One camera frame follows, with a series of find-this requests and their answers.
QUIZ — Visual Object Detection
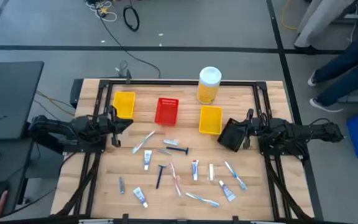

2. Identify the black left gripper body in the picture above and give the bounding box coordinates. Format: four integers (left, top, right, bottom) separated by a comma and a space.
103, 105, 121, 148

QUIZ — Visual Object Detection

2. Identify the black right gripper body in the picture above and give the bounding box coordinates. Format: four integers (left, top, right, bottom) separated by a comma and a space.
242, 108, 262, 150

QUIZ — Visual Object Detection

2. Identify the green toothbrush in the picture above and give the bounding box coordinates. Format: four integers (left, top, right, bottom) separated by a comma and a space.
131, 130, 156, 154

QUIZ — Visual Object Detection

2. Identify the small white toothpaste tube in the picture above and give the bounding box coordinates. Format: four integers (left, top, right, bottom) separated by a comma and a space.
132, 186, 149, 209
143, 149, 153, 171
218, 179, 237, 203
191, 159, 200, 182

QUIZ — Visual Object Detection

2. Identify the dark blue disposable razor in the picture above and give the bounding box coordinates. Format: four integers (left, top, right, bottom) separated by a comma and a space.
165, 146, 190, 156
155, 164, 167, 190

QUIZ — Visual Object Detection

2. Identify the red toothbrush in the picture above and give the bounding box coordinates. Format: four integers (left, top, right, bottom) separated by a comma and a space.
168, 161, 183, 197

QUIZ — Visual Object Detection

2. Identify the black plastic basket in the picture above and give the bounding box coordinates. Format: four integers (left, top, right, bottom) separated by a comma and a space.
217, 118, 247, 153

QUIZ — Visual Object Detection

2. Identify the yellow plastic basket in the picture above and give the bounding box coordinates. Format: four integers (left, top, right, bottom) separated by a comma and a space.
112, 91, 136, 119
198, 105, 224, 136

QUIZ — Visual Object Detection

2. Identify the red plastic basket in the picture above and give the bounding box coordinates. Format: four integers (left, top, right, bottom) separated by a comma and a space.
154, 97, 180, 126

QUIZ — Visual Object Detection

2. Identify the black rectangular block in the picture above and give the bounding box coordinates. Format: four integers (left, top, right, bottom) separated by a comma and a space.
70, 78, 85, 109

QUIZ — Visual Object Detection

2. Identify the yellow wipes canister white lid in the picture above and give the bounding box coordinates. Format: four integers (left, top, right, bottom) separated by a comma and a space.
196, 66, 223, 105

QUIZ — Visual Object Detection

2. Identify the black desk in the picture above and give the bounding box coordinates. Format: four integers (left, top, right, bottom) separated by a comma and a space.
0, 61, 45, 141

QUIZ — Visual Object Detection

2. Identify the grey desk surface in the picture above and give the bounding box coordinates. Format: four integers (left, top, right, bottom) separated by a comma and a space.
0, 138, 34, 217

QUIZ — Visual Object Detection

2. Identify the person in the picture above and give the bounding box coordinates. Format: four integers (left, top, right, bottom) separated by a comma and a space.
307, 18, 358, 113
293, 0, 358, 52

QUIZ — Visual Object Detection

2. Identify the thin yellow floor cable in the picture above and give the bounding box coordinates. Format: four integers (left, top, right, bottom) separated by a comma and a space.
35, 90, 76, 118

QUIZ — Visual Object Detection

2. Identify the black aluminium table frame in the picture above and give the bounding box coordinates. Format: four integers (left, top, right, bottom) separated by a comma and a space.
73, 78, 293, 220

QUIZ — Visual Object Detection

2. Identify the black cable bundle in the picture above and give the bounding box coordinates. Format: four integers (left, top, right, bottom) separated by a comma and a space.
264, 155, 315, 220
53, 152, 101, 217

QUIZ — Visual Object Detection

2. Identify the long black floor cable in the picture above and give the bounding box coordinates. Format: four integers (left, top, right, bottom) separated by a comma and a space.
94, 2, 162, 79

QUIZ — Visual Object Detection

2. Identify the black coiled cable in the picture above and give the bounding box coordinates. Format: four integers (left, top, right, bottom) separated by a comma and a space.
122, 5, 140, 32

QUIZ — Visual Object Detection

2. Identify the white cable with yellow plug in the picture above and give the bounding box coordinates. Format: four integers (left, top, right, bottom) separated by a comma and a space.
85, 0, 117, 22

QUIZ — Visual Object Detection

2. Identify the white floor cable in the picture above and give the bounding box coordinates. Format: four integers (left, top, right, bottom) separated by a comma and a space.
348, 6, 358, 43

